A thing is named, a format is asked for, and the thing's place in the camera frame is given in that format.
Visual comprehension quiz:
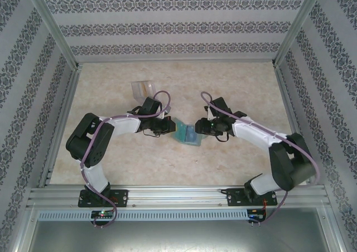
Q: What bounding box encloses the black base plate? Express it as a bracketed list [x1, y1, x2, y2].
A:
[227, 187, 279, 207]
[78, 189, 130, 208]

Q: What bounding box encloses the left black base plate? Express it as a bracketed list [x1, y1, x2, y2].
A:
[78, 189, 130, 208]

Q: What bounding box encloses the aluminium side rail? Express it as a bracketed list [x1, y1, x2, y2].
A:
[38, 64, 83, 188]
[273, 64, 317, 186]

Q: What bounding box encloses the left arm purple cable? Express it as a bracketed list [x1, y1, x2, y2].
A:
[79, 90, 172, 230]

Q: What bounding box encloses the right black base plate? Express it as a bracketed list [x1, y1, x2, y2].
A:
[227, 187, 279, 207]

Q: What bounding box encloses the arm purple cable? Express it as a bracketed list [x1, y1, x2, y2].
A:
[200, 91, 321, 227]
[79, 90, 172, 230]

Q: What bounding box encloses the blue credit card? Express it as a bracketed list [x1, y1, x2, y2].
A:
[185, 125, 198, 143]

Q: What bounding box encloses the left controller circuit board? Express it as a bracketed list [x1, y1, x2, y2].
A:
[91, 210, 115, 220]

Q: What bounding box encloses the aluminium back frame bar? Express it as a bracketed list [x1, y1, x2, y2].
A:
[75, 57, 277, 65]

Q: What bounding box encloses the slotted grey cable duct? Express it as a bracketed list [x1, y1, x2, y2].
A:
[37, 209, 249, 221]

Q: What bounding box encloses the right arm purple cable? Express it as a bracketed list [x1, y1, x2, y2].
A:
[200, 91, 321, 227]

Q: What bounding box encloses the aluminium mounting rail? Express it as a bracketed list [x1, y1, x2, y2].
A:
[26, 185, 331, 208]

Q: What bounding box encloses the aluminium frame post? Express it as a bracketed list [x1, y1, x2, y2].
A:
[7, 203, 38, 252]
[21, 0, 83, 70]
[273, 0, 327, 69]
[320, 203, 352, 252]

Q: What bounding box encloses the clear acrylic card stand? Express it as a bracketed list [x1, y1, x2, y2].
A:
[130, 80, 157, 104]

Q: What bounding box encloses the translucent teal card wallet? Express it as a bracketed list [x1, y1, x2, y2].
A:
[171, 117, 204, 147]

